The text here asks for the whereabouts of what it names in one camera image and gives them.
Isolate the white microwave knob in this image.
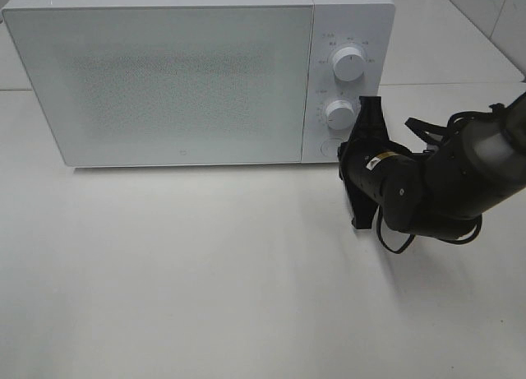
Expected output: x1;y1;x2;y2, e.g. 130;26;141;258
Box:
330;44;366;82
324;99;357;131

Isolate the white microwave oven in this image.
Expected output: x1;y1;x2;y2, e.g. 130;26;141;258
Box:
2;0;395;167

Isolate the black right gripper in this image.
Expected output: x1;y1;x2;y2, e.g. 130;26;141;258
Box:
338;96;389;230

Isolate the white round door button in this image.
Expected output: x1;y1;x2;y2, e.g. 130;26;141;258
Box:
321;138;344;161

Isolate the white microwave door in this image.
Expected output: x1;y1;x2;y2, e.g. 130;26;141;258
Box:
5;7;312;167

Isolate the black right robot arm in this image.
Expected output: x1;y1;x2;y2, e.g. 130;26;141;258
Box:
338;95;525;241

